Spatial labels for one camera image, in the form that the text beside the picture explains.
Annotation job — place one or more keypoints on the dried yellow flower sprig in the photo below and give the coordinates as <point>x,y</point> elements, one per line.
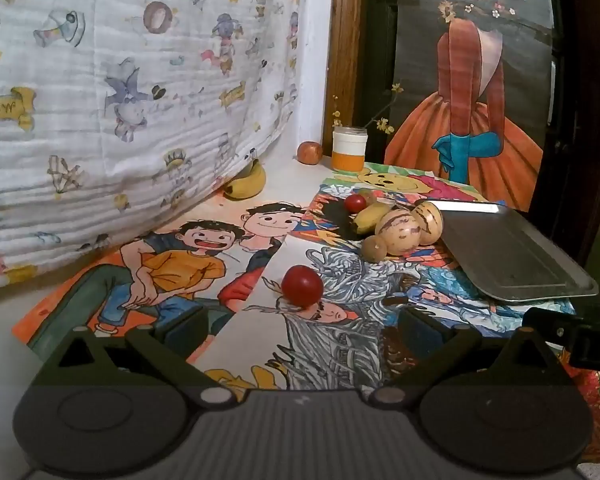
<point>384,125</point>

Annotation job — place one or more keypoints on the curved yellow banana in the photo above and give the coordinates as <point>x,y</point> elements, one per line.
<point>247,187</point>

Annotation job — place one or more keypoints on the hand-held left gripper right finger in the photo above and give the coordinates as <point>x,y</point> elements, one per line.
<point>416,331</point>

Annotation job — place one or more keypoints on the striped pepino melon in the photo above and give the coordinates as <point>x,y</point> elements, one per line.
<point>397,232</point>
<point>429,220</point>

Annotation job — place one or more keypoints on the white and orange jar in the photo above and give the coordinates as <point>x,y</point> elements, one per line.
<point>349,157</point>

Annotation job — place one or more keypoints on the yellow bear drawing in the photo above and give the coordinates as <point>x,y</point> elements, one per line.
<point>380,180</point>

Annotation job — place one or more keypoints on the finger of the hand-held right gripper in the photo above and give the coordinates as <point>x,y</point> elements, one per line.
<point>545,322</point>

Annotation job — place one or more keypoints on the wooden door frame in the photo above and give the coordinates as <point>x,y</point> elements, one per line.
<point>342,60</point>

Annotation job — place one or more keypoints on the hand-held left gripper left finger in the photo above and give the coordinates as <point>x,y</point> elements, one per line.
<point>180,329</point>

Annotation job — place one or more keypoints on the metal tray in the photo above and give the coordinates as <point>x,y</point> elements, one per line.
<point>505,255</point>

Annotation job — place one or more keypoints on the red cherry tomato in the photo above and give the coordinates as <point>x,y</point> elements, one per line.
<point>302,285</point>
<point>355,204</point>

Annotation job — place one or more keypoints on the grey armoured warrior drawing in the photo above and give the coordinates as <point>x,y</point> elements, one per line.
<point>350,320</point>

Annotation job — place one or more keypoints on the wall poster orange dress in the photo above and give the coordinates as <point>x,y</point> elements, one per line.
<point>480,150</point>

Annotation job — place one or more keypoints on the small red apple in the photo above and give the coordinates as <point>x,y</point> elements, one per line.
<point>310,153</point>

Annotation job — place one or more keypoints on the printed white blanket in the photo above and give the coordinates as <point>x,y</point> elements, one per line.
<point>105,110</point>

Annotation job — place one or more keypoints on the spiky hair character drawing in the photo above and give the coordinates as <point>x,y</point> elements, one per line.
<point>325,220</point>

